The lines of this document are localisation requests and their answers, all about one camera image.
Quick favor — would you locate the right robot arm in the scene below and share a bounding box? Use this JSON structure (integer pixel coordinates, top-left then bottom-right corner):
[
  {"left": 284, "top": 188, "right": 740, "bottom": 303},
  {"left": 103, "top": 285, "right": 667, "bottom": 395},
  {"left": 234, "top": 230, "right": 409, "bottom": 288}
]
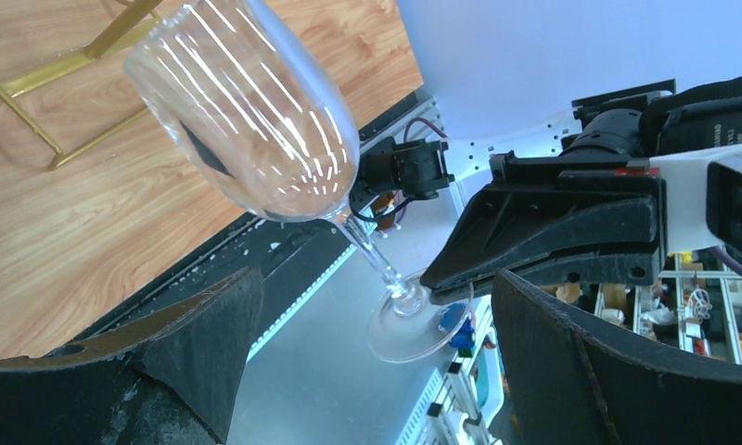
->
[{"left": 351, "top": 76, "right": 742, "bottom": 305}]

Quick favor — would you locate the gold wire glass rack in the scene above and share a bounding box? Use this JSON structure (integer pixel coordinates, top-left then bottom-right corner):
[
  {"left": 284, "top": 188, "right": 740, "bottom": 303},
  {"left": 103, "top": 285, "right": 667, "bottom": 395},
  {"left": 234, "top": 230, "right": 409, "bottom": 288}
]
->
[{"left": 0, "top": 0, "right": 166, "bottom": 172}]

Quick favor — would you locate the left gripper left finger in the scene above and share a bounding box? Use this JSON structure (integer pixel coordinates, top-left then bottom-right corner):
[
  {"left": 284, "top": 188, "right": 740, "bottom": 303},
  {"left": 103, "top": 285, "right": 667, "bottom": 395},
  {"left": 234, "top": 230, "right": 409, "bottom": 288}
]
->
[{"left": 0, "top": 267, "right": 263, "bottom": 444}]

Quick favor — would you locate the white plastic bin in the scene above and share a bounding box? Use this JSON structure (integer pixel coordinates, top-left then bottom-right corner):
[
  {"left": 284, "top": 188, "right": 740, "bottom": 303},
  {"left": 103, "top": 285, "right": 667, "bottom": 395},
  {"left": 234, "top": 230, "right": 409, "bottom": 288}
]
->
[{"left": 455, "top": 345, "right": 505, "bottom": 430}]

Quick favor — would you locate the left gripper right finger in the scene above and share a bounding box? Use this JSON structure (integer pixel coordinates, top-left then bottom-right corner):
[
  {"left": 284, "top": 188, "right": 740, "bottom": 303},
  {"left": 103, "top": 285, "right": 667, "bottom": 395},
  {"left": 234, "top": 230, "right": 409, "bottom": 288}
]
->
[{"left": 492, "top": 270, "right": 742, "bottom": 444}]

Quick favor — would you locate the blue toy car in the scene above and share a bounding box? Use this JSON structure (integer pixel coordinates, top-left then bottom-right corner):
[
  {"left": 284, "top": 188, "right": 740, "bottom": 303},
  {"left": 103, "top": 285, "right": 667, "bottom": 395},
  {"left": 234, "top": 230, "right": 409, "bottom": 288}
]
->
[{"left": 438, "top": 303, "right": 476, "bottom": 358}]

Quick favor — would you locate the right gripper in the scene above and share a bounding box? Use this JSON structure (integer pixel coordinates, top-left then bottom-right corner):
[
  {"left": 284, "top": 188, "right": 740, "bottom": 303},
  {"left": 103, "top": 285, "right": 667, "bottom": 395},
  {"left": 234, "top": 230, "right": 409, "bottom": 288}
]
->
[{"left": 419, "top": 76, "right": 742, "bottom": 305}]

